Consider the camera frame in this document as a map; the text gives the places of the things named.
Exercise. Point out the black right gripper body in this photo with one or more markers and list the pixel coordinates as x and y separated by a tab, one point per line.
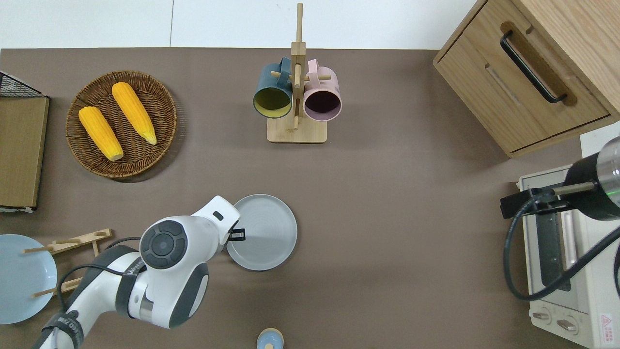
588	203

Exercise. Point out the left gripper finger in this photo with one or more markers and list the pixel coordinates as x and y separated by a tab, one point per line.
236	234

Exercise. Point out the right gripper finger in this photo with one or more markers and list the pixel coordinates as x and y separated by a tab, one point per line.
513	207
574	188

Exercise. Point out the gray round plate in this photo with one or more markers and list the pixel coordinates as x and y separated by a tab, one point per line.
266	232

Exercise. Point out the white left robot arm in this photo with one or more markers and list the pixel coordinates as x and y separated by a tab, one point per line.
164	286

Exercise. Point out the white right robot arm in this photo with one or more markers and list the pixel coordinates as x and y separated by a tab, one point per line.
611	162

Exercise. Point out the light blue plate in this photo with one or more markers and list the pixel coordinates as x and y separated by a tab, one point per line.
19	281

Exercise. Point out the white toaster oven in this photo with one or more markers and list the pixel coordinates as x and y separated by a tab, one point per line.
588	300

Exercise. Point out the small blue ceramic cup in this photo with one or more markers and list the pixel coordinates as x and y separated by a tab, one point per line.
270	341

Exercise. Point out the wooden mug rack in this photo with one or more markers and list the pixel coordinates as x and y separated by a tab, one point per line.
296	133

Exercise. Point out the round wicker basket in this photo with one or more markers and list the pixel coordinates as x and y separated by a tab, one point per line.
145	160

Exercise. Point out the brown table mat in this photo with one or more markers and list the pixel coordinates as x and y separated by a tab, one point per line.
387	218

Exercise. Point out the wooden drawer cabinet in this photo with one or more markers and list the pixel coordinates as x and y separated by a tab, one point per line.
591	43

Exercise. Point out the wooden dish rack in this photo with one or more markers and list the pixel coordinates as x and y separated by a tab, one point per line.
80	240

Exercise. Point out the teal mug yellow interior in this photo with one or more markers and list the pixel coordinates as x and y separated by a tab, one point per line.
269	80

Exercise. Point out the yellow corn cob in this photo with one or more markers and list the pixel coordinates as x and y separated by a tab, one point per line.
100	133
134	112

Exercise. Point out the pink mug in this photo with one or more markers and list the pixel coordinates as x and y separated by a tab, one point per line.
325	85

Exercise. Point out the brown wooden board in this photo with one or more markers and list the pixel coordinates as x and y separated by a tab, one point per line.
22	155

